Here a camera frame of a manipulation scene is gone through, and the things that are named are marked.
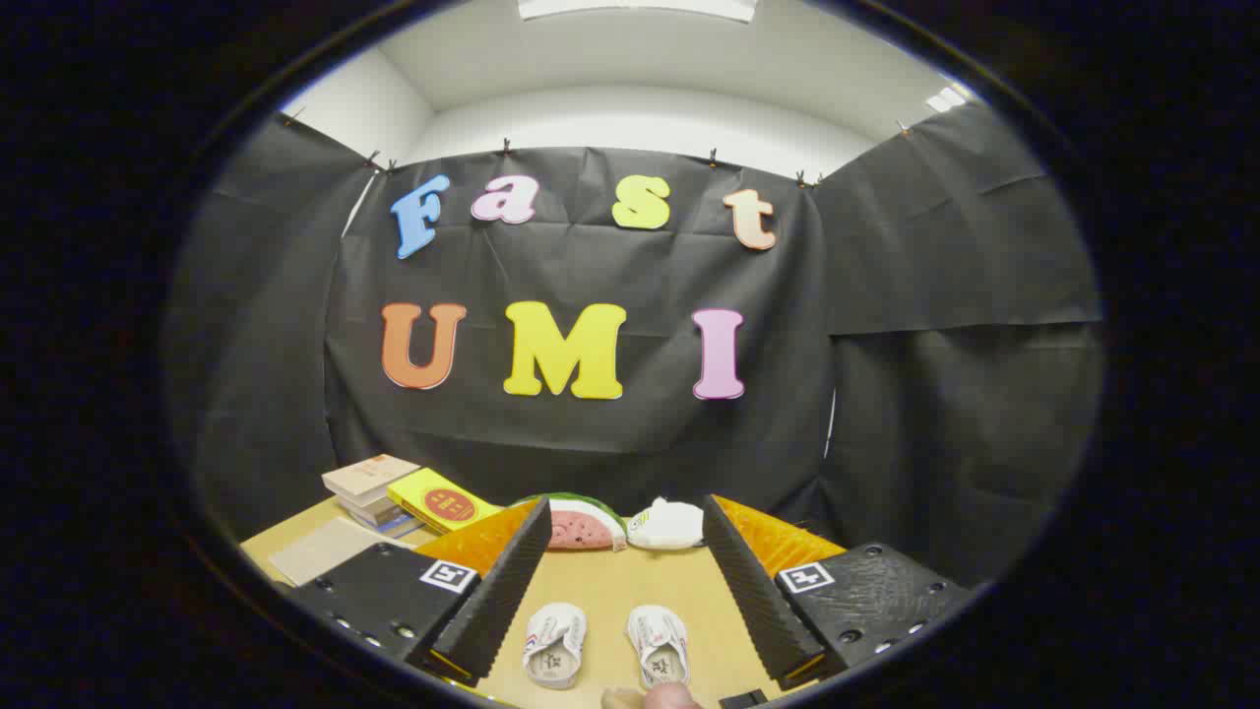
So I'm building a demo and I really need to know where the white canvas shoe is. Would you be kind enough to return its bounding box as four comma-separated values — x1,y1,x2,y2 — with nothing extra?
522,603,589,690
627,605,692,688

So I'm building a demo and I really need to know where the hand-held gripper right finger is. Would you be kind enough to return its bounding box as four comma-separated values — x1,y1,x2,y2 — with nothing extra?
702,494,976,690

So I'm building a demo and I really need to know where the cream fabric storage box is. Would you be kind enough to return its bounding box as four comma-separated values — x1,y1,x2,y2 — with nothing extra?
268,517,414,588

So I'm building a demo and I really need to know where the blue book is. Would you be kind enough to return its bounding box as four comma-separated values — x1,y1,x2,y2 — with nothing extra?
359,512,426,540

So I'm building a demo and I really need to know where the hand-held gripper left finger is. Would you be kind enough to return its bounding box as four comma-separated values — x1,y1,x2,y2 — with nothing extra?
285,495,554,688

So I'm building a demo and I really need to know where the white plush toy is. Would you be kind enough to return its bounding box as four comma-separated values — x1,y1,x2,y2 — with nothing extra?
626,497,706,550

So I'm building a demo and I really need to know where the yellow book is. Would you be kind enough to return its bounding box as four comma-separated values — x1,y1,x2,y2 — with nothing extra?
386,468,505,535

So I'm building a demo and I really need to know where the watermelon slice plush toy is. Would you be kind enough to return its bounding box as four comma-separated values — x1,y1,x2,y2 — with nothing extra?
512,492,628,551

